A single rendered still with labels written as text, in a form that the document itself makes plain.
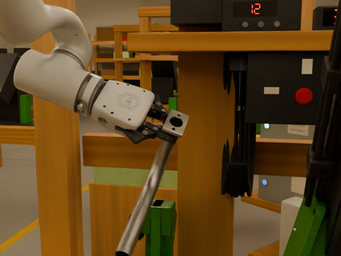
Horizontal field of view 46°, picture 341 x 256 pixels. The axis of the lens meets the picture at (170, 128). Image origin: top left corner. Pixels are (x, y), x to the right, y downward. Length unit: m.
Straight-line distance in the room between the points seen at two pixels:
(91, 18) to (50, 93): 10.85
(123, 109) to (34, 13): 0.23
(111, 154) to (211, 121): 0.32
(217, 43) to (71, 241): 0.67
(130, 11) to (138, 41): 10.38
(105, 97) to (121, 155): 0.39
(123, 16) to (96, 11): 0.76
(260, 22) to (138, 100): 0.30
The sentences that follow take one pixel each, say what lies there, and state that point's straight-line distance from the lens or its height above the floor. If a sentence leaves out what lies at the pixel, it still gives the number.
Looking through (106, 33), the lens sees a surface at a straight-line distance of 11.41.
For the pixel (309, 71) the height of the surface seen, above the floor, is 1.46.
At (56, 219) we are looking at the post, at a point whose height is 1.06.
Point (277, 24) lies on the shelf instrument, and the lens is 0.88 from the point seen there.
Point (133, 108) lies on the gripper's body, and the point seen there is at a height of 1.39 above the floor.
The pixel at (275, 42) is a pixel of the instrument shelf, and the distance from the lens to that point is 0.85.
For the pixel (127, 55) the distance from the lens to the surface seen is 10.53.
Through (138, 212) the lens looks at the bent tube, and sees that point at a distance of 0.80.
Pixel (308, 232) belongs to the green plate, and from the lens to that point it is 0.66.
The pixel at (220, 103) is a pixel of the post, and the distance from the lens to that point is 0.98.
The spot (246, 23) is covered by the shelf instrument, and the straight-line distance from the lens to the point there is 0.88.
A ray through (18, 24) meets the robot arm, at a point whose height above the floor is 1.54.
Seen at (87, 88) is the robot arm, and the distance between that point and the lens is 0.78.
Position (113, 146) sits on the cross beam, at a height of 1.25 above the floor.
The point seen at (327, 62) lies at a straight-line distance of 0.50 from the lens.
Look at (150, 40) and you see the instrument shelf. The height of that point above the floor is 1.52.
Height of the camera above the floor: 1.48
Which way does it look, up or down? 9 degrees down
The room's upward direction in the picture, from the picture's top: straight up
